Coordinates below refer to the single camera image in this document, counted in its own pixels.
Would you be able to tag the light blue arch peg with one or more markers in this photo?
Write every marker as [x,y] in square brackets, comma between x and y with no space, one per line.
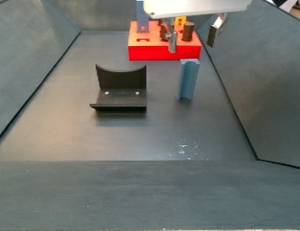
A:
[142,18]

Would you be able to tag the yellow arch peg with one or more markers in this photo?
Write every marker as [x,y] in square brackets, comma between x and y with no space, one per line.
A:
[179,20]

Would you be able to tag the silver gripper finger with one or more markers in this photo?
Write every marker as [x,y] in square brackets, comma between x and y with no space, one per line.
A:
[215,27]
[170,35]

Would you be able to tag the blue arch block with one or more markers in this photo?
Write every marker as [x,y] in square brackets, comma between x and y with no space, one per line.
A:
[188,73]

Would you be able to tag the brown pentagon peg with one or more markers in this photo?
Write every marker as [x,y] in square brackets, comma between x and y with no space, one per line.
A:
[162,30]

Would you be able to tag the red peg board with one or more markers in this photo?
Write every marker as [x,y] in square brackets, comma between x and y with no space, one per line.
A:
[147,47]

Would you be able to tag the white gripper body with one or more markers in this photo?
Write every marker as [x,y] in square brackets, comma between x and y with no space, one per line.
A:
[171,8]

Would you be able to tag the brown hexagon peg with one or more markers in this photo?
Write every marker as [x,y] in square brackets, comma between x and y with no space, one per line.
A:
[187,31]

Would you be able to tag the black curved stand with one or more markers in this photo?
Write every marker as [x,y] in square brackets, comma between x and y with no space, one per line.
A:
[122,90]

